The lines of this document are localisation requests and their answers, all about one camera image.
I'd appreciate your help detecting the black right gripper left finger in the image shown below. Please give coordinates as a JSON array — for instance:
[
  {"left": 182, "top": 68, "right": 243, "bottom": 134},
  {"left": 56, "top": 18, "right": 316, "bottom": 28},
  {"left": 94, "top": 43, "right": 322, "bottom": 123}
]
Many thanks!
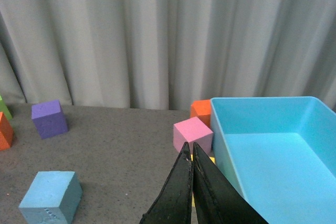
[{"left": 140, "top": 142, "right": 193, "bottom": 224}]

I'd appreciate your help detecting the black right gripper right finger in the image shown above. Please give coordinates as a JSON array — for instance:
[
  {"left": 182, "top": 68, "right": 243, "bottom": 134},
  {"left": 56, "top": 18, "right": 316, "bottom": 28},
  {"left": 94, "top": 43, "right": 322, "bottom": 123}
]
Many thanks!
[{"left": 193, "top": 143, "right": 267, "bottom": 223}]

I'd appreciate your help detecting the blue foam block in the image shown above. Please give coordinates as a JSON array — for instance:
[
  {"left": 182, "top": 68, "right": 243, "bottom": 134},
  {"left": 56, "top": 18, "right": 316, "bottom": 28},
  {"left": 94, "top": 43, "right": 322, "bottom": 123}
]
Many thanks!
[{"left": 18, "top": 171, "right": 82, "bottom": 223}]

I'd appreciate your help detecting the yellow foam block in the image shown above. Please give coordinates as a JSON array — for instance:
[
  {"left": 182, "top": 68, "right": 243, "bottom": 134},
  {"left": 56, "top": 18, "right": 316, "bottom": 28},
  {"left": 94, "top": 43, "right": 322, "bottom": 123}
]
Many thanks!
[{"left": 191, "top": 155, "right": 215, "bottom": 207}]

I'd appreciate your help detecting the pink foam block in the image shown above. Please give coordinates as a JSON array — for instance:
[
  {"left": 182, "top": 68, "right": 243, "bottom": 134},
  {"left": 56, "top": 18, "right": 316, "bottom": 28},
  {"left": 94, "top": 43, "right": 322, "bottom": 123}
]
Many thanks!
[{"left": 173, "top": 117, "right": 213, "bottom": 154}]

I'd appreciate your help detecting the light blue plastic bin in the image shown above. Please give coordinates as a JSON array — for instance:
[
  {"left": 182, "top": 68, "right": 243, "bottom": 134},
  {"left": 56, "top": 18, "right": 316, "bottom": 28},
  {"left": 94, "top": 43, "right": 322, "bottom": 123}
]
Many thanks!
[{"left": 211, "top": 97, "right": 335, "bottom": 223}]

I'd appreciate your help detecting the orange foam block right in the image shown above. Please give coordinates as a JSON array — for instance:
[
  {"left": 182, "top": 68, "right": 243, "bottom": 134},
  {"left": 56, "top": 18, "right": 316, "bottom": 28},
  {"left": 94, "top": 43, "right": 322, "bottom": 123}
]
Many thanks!
[{"left": 190, "top": 100, "right": 211, "bottom": 128}]

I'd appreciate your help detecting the orange foam block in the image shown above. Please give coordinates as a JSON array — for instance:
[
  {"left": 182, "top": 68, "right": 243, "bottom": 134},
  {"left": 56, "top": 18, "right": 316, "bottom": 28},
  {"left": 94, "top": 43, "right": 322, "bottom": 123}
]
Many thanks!
[
  {"left": 0, "top": 112, "right": 14, "bottom": 151},
  {"left": 190, "top": 100, "right": 211, "bottom": 128}
]

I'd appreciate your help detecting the purple foam block rear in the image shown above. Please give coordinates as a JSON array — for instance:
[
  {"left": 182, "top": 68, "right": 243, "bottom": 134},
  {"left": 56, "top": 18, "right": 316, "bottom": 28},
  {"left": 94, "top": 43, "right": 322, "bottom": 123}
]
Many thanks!
[{"left": 31, "top": 100, "right": 68, "bottom": 139}]

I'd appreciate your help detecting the grey curtain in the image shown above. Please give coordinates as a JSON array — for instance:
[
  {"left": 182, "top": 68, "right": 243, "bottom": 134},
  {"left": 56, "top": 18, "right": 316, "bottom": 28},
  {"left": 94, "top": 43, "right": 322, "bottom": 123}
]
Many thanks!
[{"left": 1, "top": 0, "right": 335, "bottom": 110}]

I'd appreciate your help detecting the orange foam block left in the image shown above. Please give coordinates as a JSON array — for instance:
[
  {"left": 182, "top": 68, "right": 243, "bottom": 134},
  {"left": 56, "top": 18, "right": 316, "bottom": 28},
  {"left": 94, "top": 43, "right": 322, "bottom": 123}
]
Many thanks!
[{"left": 0, "top": 112, "right": 14, "bottom": 151}]

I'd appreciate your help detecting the green foam block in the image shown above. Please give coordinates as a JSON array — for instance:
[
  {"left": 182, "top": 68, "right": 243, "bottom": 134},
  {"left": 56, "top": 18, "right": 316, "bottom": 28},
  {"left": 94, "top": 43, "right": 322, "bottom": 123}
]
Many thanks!
[{"left": 0, "top": 96, "right": 13, "bottom": 120}]

